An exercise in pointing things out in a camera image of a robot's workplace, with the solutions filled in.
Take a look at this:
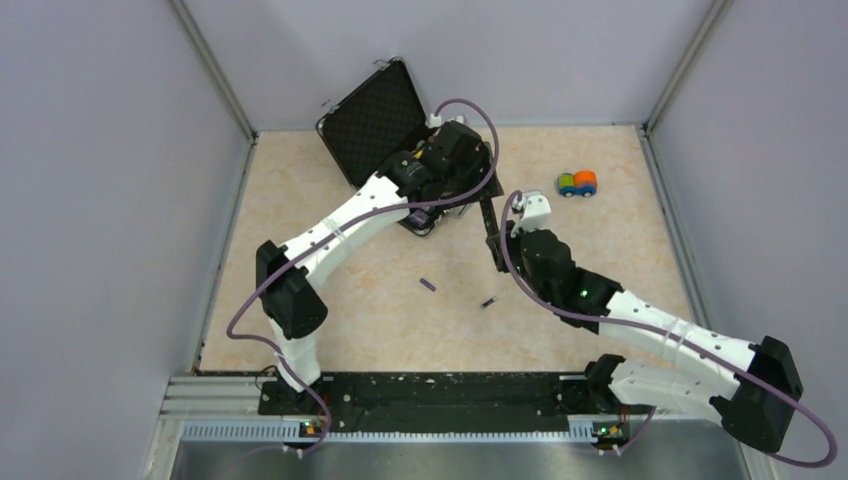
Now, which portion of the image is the black battery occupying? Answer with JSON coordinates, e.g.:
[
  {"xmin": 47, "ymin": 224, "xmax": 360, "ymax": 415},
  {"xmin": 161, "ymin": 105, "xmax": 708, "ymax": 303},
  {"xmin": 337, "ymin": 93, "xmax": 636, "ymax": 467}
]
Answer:
[{"xmin": 480, "ymin": 297, "xmax": 497, "ymax": 309}]

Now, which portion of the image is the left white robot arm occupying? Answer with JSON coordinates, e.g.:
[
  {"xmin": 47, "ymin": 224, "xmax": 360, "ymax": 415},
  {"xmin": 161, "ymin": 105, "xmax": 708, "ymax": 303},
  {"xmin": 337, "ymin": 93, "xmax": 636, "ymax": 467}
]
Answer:
[{"xmin": 256, "ymin": 120, "xmax": 493, "ymax": 414}]

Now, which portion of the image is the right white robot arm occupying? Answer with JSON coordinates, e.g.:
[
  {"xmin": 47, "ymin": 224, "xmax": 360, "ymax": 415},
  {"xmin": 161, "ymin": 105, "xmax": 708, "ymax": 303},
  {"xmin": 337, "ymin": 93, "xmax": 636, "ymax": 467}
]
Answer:
[{"xmin": 484, "ymin": 220, "xmax": 803, "ymax": 454}]

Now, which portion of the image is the open black chip case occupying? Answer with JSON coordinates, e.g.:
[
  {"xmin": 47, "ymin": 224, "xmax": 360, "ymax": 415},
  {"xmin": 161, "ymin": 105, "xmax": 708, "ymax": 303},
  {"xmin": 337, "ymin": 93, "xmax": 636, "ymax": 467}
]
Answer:
[{"xmin": 316, "ymin": 57, "xmax": 435, "ymax": 212}]

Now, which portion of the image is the colourful toy car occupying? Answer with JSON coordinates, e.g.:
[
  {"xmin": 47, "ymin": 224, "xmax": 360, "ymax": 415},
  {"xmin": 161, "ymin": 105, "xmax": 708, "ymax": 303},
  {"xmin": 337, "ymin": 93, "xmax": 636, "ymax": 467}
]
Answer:
[{"xmin": 556, "ymin": 170, "xmax": 598, "ymax": 198}]

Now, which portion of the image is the purple battery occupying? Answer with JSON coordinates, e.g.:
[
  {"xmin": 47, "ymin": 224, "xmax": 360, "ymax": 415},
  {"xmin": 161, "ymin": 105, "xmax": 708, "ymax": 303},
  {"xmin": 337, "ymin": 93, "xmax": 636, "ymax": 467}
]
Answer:
[{"xmin": 419, "ymin": 278, "xmax": 437, "ymax": 292}]

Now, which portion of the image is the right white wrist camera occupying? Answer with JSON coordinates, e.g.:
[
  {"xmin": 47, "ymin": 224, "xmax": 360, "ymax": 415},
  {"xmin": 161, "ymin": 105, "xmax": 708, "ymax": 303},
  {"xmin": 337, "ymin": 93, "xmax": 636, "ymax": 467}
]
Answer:
[{"xmin": 510, "ymin": 190, "xmax": 551, "ymax": 238}]

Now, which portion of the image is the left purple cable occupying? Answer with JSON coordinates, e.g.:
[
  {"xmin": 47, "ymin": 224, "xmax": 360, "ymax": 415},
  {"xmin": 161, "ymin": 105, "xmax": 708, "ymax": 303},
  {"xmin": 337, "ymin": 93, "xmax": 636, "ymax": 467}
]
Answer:
[{"xmin": 226, "ymin": 98, "xmax": 499, "ymax": 458}]

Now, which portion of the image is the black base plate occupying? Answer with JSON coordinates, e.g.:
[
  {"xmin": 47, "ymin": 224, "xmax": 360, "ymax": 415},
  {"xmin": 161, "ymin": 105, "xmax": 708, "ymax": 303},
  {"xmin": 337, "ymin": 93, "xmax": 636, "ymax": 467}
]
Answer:
[{"xmin": 258, "ymin": 372, "xmax": 623, "ymax": 434}]

